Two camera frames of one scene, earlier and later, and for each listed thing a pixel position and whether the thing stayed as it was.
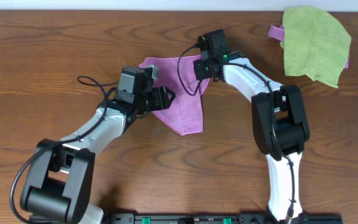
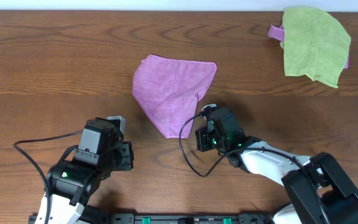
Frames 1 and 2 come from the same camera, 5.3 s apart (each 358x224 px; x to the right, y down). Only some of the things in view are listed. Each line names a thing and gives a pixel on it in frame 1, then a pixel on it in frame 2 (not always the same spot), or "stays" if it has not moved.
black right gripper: [201, 73] → [202, 133]
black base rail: [219, 218] stays
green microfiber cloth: [314, 44] stays
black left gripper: [160, 96] → [127, 149]
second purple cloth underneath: [278, 32] stays
